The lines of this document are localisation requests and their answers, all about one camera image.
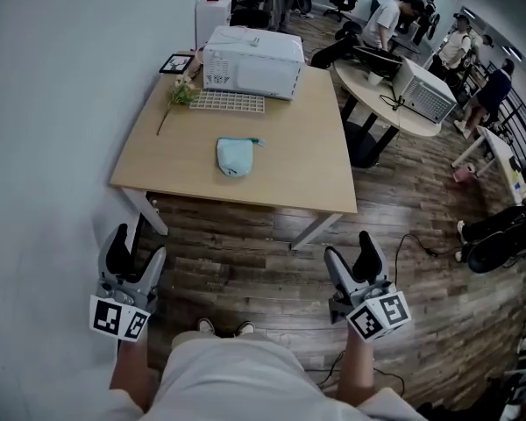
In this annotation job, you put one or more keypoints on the white cup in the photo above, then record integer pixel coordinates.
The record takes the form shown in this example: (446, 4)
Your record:
(374, 78)

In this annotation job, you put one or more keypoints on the light blue fabric pouch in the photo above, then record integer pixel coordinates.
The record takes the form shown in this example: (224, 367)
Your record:
(233, 156)

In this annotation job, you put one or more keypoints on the person's shoe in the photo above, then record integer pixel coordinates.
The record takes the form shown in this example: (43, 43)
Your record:
(244, 328)
(206, 326)

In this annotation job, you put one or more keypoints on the person's right forearm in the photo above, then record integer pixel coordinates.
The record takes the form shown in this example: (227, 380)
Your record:
(355, 373)

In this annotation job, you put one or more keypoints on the white table leg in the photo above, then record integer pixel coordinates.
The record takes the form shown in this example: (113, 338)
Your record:
(311, 231)
(151, 213)

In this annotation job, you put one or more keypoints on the white microwave oven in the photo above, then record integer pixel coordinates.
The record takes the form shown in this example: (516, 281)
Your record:
(254, 66)

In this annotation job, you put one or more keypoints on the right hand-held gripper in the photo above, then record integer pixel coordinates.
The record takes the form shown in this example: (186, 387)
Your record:
(379, 316)

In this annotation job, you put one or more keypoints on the person's right shoe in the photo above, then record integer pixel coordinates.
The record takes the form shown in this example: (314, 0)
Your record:
(244, 328)

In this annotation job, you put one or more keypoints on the person's white clothing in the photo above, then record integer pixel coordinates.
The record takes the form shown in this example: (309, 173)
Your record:
(236, 380)

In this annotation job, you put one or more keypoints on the white grid tray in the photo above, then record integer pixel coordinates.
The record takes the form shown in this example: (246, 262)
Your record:
(228, 102)

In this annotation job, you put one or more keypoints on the black monitor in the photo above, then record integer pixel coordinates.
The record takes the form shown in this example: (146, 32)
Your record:
(379, 59)

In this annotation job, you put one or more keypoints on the person's left forearm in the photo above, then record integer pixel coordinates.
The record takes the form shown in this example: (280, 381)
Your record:
(131, 373)

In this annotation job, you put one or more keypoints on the pink floor object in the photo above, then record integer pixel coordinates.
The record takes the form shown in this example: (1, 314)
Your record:
(464, 173)

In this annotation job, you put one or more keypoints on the black bag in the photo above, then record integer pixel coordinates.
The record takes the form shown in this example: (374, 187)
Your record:
(499, 239)

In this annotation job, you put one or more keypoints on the white cabinet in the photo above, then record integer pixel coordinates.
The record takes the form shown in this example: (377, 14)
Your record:
(212, 22)

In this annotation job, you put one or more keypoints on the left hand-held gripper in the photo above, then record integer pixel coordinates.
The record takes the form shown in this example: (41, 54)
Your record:
(114, 316)

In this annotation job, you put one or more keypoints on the black picture frame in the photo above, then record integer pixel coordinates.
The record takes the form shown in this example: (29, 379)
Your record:
(176, 64)

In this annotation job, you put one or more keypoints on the person's left shoe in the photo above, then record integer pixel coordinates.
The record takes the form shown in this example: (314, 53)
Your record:
(206, 326)

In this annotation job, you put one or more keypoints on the artificial flower stem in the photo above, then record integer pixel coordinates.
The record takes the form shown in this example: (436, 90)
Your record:
(182, 92)

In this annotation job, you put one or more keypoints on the white perforated appliance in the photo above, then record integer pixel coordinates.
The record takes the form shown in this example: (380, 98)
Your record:
(425, 92)

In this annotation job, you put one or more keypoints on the white desk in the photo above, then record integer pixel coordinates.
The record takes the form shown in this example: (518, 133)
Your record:
(502, 156)

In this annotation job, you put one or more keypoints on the round wooden table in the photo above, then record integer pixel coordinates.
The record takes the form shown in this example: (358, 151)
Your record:
(377, 103)

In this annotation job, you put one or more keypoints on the black metal railing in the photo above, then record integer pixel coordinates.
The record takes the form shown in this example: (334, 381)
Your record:
(523, 125)

